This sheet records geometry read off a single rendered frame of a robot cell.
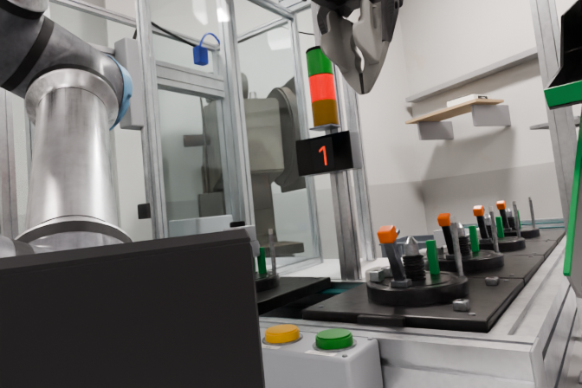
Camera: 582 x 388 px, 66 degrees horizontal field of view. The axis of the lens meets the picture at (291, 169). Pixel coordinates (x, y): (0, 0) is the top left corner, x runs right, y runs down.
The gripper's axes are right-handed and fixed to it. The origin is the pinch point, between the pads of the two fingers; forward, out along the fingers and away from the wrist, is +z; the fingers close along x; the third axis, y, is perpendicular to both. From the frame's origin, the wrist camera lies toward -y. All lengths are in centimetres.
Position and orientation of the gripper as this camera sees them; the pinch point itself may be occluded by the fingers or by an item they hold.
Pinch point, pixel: (365, 83)
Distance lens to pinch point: 48.8
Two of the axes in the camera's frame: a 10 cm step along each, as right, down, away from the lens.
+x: 8.0, -1.3, -5.8
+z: 1.0, 9.9, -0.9
